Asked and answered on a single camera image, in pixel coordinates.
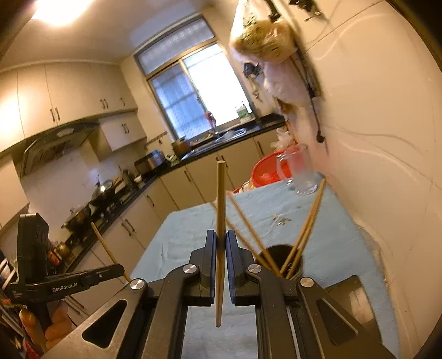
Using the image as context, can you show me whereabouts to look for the range hood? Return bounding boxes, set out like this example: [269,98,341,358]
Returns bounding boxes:
[19,121,101,178]

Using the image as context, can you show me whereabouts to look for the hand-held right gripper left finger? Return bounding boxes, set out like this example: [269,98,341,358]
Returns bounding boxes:
[41,229,219,359]

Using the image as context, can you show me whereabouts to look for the person's left hand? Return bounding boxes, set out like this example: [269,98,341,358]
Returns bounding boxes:
[19,307,72,355]

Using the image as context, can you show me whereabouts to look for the kitchen window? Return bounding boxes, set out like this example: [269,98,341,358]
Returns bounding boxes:
[133,17,258,140]

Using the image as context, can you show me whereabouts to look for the steel kitchen sink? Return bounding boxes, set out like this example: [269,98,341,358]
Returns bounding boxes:
[207,128,247,142]

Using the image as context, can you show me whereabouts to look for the single wooden chopstick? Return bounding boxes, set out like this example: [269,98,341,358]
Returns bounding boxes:
[215,160,228,328]
[90,222,132,283]

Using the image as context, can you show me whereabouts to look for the white plastic bag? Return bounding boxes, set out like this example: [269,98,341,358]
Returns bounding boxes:
[262,60,313,107]

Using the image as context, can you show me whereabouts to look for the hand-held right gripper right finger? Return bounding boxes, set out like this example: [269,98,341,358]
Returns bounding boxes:
[225,231,398,359]

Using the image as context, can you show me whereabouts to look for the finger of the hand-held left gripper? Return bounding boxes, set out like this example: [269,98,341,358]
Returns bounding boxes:
[78,264,125,289]

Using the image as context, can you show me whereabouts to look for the dark frying pan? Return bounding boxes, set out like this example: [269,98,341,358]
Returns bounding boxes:
[62,205,92,232]

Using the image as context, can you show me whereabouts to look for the bunch of wooden chopsticks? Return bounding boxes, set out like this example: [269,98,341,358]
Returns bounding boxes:
[211,178,327,279]

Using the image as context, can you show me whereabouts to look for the cream wall cabinets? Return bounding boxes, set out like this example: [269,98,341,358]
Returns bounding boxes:
[0,62,149,163]

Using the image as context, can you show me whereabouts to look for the black smartphone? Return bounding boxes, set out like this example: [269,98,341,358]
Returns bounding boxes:
[326,275,382,346]

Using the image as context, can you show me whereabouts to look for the ceiling light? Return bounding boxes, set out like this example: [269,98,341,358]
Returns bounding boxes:
[33,0,94,26]

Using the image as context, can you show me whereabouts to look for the black chopstick holder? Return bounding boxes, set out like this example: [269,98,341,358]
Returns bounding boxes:
[257,243,304,280]

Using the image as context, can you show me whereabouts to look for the yellowish plastic bag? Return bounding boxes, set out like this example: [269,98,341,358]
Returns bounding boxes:
[230,15,299,64]

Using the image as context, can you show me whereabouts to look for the red plastic basket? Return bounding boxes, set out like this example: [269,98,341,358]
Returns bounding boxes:
[233,154,294,194]

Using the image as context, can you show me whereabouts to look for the blue tablecloth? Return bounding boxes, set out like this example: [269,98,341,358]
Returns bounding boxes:
[129,183,401,359]

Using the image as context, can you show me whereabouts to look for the cream base cabinets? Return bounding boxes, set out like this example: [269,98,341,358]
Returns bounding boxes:
[65,129,287,315]

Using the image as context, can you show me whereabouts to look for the brown cooking pot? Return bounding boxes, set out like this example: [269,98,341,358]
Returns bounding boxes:
[172,137,191,156]

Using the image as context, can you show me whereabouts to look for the clear glass pitcher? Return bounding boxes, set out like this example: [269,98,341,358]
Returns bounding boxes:
[275,144,319,196]

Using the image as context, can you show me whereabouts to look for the black kitchen countertop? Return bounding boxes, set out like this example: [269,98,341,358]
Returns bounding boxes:
[62,115,287,273]

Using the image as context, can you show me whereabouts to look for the silver rice cooker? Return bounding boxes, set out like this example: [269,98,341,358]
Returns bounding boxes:
[134,150,165,173]

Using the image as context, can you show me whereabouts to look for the black power cable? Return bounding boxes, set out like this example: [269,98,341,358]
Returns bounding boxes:
[290,52,327,144]

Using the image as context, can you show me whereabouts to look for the black wall bracket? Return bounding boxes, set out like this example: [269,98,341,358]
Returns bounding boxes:
[288,0,323,22]

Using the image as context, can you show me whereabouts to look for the black wok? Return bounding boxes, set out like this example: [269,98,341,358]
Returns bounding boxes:
[90,179,116,204]

